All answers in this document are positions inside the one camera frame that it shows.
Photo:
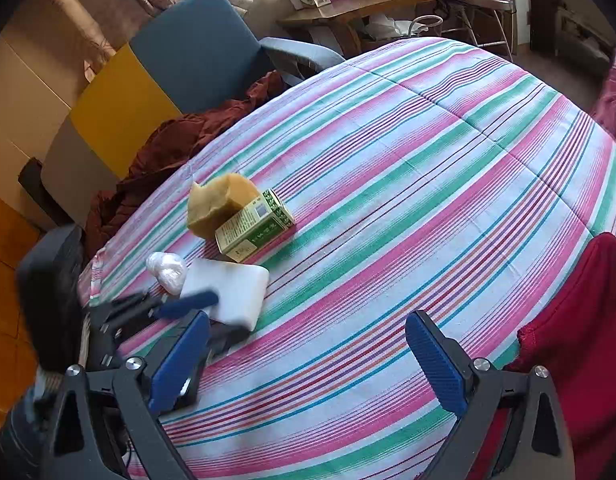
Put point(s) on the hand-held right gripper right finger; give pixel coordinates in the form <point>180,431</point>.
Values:
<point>438,360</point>

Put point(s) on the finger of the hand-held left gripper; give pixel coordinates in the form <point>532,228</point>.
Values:
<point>188,302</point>
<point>225,337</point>

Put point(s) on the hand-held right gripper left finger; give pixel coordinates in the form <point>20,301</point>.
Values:
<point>178,365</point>

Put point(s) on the white foam block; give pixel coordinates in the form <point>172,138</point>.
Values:
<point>228,285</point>

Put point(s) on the plastic wrapped white item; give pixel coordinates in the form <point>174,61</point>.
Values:
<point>168,270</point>

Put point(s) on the orange wooden wardrobe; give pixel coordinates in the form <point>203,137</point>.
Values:
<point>8,285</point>

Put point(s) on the green patterned box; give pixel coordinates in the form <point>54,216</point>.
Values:
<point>253,230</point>

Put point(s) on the yellow sponge chunk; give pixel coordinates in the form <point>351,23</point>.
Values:
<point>213,205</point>

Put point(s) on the red garment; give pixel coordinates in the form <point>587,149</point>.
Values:
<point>588,335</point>

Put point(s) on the dark red cloth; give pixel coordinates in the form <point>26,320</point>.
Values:
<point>163,150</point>

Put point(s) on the striped blanket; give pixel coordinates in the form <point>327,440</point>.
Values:
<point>413,185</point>

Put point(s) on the grey yellow blue sofa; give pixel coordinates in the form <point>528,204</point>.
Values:
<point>198,50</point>

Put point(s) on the pink checked curtain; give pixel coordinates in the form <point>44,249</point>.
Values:
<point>123,5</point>

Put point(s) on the pink blanket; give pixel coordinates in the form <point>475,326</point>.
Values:
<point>613,100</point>

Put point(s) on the white plastic bag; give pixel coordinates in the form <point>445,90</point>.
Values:
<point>388,27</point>

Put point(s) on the wooden desk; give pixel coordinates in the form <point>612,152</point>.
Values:
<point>368,5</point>

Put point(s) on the metal stool with items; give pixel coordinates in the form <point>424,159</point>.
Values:
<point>483,10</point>

